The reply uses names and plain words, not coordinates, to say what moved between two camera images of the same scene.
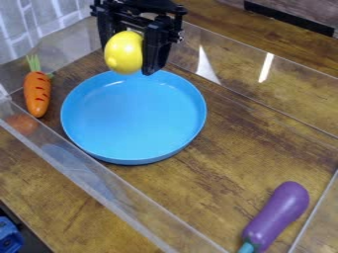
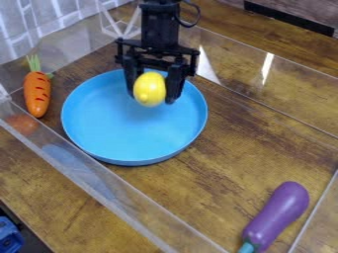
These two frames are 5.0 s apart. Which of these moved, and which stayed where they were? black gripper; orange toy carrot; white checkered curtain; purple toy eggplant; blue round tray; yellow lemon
Moved: black gripper; yellow lemon
Stayed: orange toy carrot; blue round tray; purple toy eggplant; white checkered curtain
